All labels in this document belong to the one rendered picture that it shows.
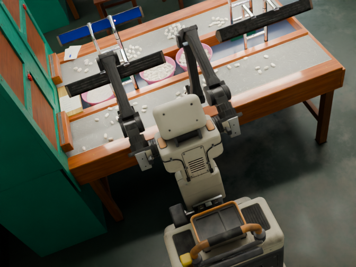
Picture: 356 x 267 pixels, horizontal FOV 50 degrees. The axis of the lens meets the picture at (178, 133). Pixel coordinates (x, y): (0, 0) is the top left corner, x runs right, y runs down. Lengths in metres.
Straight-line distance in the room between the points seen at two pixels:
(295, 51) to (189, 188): 1.31
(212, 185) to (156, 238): 0.98
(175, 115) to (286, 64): 1.25
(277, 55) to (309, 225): 1.17
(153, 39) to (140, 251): 1.60
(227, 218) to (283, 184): 1.20
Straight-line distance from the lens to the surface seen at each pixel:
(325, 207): 2.89
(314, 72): 2.61
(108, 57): 1.87
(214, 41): 3.00
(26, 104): 2.15
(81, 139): 2.58
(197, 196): 2.04
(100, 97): 2.80
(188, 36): 1.92
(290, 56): 2.76
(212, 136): 1.67
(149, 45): 3.08
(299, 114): 3.37
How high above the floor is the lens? 2.53
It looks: 49 degrees down
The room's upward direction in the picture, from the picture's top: 17 degrees counter-clockwise
